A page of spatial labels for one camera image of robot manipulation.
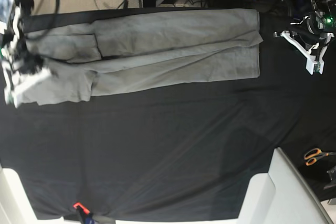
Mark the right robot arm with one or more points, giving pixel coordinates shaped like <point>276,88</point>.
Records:
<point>13,13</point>

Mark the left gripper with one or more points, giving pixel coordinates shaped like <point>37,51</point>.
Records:
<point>314,19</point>

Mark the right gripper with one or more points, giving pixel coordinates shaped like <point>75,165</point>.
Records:
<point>17,59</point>

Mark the orange handled scissors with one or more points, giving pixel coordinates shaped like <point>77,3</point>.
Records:
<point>314,155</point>

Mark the orange black clamp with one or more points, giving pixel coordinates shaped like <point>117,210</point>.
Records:
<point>85,216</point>

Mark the black table cloth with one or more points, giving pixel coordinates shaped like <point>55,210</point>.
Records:
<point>178,153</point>

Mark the grey T-shirt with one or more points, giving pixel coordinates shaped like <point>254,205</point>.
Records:
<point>146,51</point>

